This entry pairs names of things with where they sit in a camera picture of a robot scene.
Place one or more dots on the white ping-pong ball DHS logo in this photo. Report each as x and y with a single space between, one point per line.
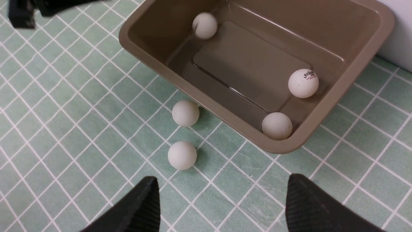
182 155

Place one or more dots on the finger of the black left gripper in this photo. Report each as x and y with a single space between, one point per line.
21 14
49 8

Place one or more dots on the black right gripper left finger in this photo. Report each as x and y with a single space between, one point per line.
137 211

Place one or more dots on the brown plastic bin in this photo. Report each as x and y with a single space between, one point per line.
241 74

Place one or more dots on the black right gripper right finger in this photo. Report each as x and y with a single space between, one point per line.
311 209

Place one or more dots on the green checkered tablecloth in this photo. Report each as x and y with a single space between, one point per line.
82 122

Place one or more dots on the white ping-pong ball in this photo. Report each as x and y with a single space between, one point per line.
185 113
303 83
277 126
205 25

